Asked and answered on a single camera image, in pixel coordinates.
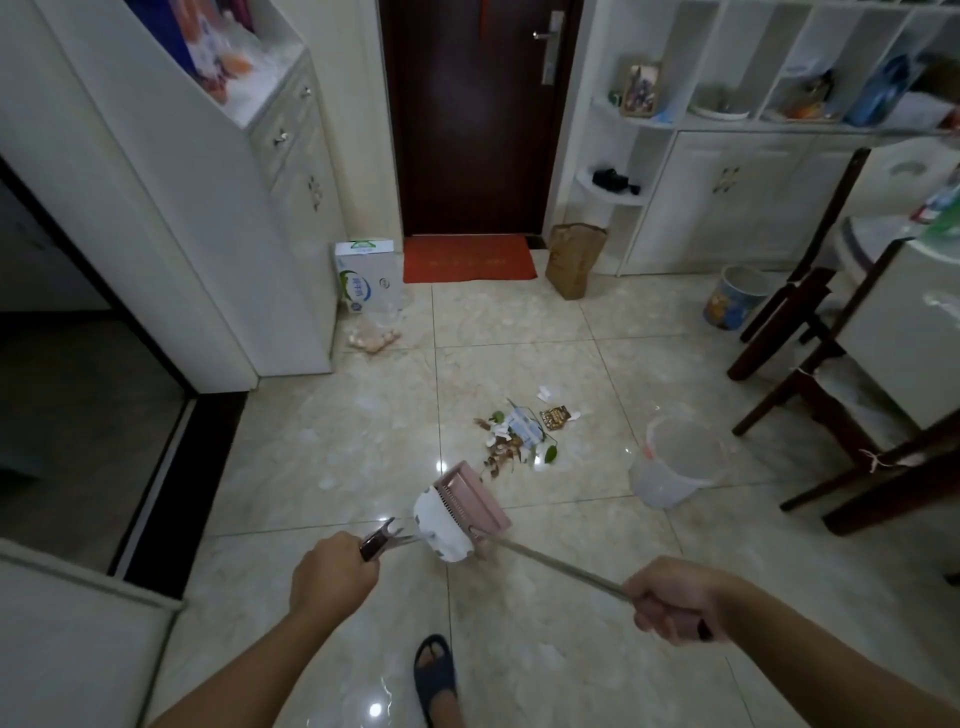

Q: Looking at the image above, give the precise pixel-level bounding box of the person's left hand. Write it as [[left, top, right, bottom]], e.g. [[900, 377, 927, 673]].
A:
[[288, 530, 382, 624]]

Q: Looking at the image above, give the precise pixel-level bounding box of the person's right hand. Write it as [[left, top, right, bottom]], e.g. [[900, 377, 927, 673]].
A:
[[622, 556, 740, 648]]

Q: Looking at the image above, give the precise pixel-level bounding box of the pink broom with metal handle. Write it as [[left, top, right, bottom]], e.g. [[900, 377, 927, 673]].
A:
[[468, 524, 715, 645]]

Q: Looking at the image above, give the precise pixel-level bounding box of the pink dustpan with metal handle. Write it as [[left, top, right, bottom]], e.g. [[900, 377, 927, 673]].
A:
[[358, 459, 514, 565]]

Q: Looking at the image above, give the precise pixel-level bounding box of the pile of floor litter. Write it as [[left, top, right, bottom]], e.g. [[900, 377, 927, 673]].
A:
[[472, 383, 583, 481]]

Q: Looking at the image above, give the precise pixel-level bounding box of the white back wooden chair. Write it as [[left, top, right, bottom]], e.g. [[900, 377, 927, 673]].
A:
[[725, 137, 960, 382], [731, 238, 960, 538]]

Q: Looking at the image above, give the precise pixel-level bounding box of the person's right forearm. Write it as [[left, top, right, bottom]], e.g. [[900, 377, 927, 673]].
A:
[[704, 577, 960, 728]]

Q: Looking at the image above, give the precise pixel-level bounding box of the person's left forearm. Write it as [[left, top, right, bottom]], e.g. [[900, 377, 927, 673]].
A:
[[146, 599, 361, 728]]

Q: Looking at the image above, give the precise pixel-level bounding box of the person's left leg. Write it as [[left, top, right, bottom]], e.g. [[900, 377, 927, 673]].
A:
[[421, 643, 470, 728]]

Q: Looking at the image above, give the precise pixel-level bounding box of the white plastic bin with liner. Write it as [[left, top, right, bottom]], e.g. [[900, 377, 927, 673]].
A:
[[628, 408, 727, 511]]

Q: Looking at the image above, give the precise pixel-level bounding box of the dark blue slipper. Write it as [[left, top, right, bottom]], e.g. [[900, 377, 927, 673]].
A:
[[412, 633, 459, 728]]

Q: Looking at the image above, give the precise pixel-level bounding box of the clear plastic bag with eggs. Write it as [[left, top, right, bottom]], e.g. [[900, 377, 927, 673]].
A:
[[346, 303, 410, 355]]

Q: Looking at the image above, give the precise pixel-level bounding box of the white shelf cabinet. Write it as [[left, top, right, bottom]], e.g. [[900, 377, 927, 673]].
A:
[[0, 536, 187, 728]]

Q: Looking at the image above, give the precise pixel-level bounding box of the white green cardboard box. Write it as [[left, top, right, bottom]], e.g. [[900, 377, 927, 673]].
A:
[[334, 238, 406, 316]]

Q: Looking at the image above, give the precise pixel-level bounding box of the cartoon print waste bucket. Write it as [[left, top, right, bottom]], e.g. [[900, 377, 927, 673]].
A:
[[702, 264, 772, 333]]

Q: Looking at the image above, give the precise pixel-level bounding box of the red doormat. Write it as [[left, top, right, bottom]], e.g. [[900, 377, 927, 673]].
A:
[[402, 233, 539, 285]]

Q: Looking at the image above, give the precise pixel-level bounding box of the brown paper bag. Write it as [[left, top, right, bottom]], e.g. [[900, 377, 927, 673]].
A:
[[544, 222, 609, 301]]

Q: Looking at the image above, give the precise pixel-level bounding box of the white shoe cabinet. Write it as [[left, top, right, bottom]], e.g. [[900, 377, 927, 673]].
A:
[[0, 0, 350, 395]]

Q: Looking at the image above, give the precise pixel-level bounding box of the marble top dining table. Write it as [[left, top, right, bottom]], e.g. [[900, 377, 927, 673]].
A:
[[824, 213, 928, 280]]

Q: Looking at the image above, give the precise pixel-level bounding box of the dark brown door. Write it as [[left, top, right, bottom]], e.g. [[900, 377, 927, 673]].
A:
[[378, 0, 585, 238]]

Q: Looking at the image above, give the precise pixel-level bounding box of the red cap water bottle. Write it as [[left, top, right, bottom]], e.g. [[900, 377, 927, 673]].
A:
[[911, 168, 960, 225]]

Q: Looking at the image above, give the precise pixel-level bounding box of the white tray of glasses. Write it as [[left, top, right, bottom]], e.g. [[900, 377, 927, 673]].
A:
[[688, 86, 751, 123]]

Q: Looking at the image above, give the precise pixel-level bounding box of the tray with orange fruit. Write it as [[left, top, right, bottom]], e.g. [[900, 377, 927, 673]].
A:
[[761, 97, 838, 125]]

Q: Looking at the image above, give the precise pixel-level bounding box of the framed photo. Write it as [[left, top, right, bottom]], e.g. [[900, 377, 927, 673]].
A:
[[620, 62, 663, 119]]

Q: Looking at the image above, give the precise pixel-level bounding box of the dark glass jug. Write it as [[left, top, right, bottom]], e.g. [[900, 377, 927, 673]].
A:
[[800, 68, 835, 114]]

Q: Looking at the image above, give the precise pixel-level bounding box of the orange white snack bag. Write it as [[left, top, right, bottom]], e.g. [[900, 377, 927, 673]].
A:
[[196, 7, 260, 106]]

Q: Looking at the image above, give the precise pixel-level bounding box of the blue bag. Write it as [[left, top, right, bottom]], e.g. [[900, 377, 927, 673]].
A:
[[843, 53, 913, 127]]

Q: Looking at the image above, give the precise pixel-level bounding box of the blue picture box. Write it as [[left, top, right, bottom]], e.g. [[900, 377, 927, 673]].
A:
[[123, 0, 208, 84]]

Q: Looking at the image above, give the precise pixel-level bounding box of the black sliding door frame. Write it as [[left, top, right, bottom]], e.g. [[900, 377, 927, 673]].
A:
[[0, 153, 250, 601]]

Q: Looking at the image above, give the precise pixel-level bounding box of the black camera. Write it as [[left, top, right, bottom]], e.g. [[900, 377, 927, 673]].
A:
[[590, 167, 643, 196]]

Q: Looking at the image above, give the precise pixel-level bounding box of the silver door handle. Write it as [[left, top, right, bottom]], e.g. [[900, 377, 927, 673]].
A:
[[532, 10, 565, 86]]

